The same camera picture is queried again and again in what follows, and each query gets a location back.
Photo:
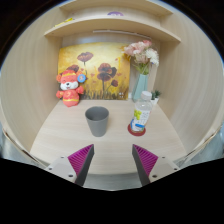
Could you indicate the small potted succulent right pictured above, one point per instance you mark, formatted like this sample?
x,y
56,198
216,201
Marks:
x,y
157,94

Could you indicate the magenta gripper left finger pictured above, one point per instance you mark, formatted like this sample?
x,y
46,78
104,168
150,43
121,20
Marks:
x,y
74,167

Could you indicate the grey plastic cup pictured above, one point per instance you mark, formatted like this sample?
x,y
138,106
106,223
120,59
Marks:
x,y
97,119

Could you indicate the small potted succulent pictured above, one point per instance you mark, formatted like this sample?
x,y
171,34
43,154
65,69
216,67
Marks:
x,y
153,99
157,94

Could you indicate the small potted succulent left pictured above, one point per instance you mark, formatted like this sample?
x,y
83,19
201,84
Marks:
x,y
153,99

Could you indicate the teal ceramic vase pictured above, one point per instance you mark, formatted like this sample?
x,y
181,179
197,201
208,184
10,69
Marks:
x,y
140,86

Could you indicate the red plush mascot toy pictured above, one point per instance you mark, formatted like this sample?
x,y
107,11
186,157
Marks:
x,y
70,88

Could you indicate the clear plastic water bottle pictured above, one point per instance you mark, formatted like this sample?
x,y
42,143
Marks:
x,y
143,107

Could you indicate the yellow poppy flower painting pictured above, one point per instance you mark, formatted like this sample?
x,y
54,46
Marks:
x,y
106,67

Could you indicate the pink white flower bouquet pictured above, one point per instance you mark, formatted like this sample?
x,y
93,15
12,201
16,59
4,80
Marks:
x,y
144,54

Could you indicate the round purple number sticker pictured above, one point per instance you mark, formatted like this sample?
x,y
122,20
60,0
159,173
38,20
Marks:
x,y
115,13

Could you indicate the yellow object on shelf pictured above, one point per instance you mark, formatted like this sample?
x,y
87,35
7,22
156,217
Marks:
x,y
65,21

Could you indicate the wooden desk cubicle shelf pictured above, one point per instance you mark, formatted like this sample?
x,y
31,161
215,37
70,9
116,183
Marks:
x,y
190,78

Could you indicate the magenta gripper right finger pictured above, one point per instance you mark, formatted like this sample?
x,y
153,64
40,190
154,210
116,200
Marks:
x,y
151,167

